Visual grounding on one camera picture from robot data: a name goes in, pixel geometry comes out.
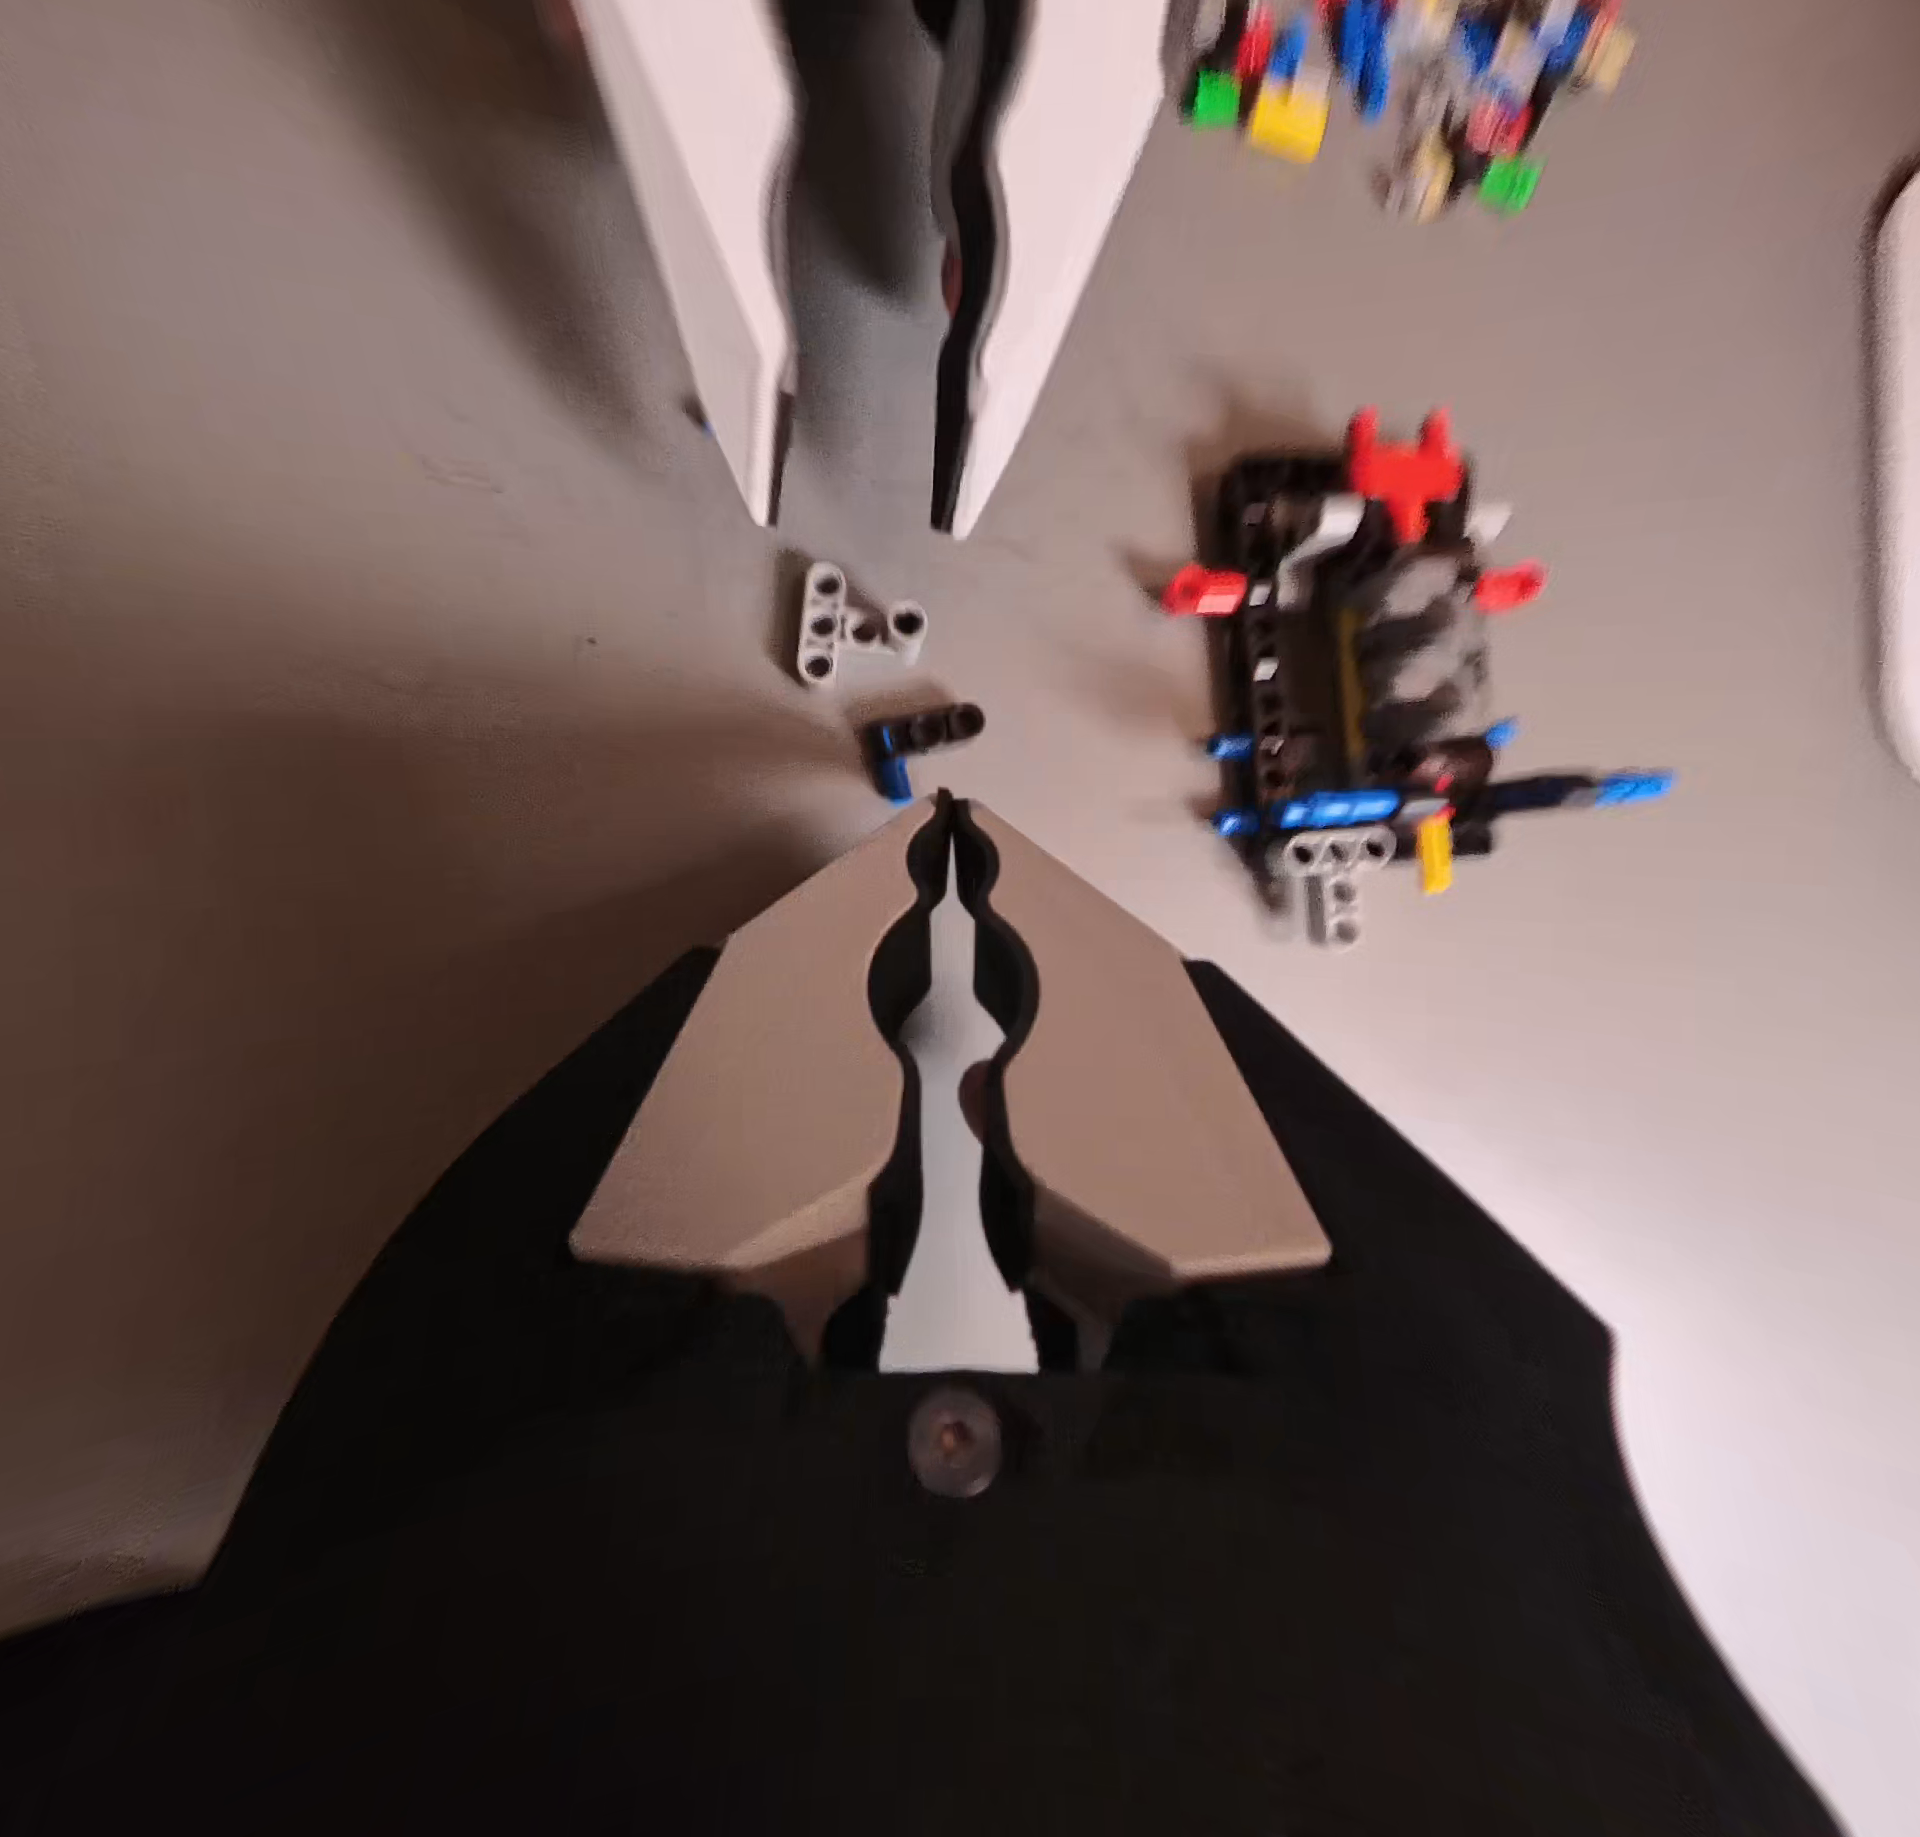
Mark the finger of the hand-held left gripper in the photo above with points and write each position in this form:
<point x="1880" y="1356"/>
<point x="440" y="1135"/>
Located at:
<point x="1081" y="68"/>
<point x="676" y="98"/>

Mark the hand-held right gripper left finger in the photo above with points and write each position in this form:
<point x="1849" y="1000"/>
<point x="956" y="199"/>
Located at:
<point x="720" y="1117"/>

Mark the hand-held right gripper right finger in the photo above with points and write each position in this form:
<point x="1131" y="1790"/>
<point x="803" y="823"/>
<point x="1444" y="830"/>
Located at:
<point x="1155" y="1117"/>

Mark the black lego beam blue pin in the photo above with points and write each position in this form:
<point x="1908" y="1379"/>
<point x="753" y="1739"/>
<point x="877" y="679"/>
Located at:
<point x="945" y="728"/>

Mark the pile of loose lego pieces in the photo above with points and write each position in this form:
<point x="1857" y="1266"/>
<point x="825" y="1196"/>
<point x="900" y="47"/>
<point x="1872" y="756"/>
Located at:
<point x="1395" y="23"/>

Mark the lego engine assembly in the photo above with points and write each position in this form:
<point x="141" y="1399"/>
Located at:
<point x="1350" y="667"/>

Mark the white rounded object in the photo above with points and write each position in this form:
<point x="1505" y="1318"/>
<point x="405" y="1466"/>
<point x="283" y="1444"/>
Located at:
<point x="1896" y="487"/>

